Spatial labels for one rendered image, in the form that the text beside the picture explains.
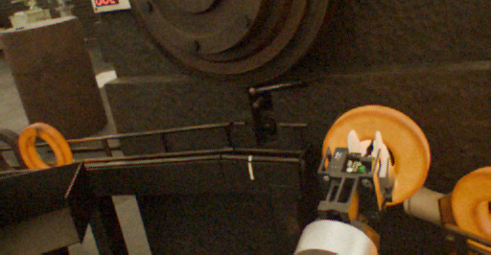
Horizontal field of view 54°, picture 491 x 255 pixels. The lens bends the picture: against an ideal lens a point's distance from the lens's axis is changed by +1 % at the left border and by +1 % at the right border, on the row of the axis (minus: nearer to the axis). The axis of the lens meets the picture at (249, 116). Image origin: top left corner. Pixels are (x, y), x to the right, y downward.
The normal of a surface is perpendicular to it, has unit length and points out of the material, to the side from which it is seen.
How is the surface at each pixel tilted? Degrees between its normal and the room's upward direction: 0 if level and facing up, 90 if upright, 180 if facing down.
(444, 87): 90
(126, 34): 90
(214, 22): 90
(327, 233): 16
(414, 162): 89
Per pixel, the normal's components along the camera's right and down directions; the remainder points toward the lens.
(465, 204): -0.86, 0.30
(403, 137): -0.42, 0.35
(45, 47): 0.39, 0.24
